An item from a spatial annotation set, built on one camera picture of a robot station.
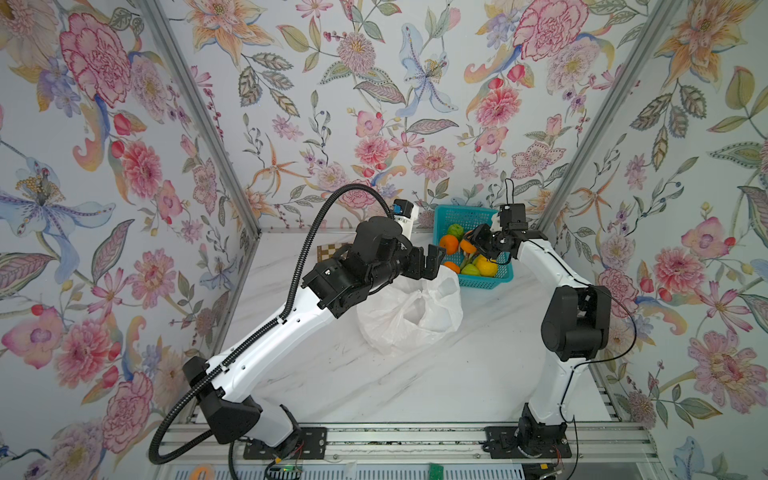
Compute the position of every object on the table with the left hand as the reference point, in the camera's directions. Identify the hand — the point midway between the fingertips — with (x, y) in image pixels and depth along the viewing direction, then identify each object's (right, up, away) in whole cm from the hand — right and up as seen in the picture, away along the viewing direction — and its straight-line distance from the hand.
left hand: (433, 250), depth 63 cm
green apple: (+17, +9, +51) cm, 54 cm away
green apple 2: (+19, -5, +38) cm, 43 cm away
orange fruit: (+14, +4, +47) cm, 49 cm away
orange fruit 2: (+13, -4, +40) cm, 43 cm away
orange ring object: (-55, -52, +7) cm, 76 cm away
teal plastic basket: (+29, -7, +34) cm, 45 cm away
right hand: (+17, +5, +34) cm, 38 cm away
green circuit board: (+2, -51, +6) cm, 51 cm away
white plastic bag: (-4, -17, +19) cm, 26 cm away
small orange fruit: (+16, +2, +32) cm, 36 cm away
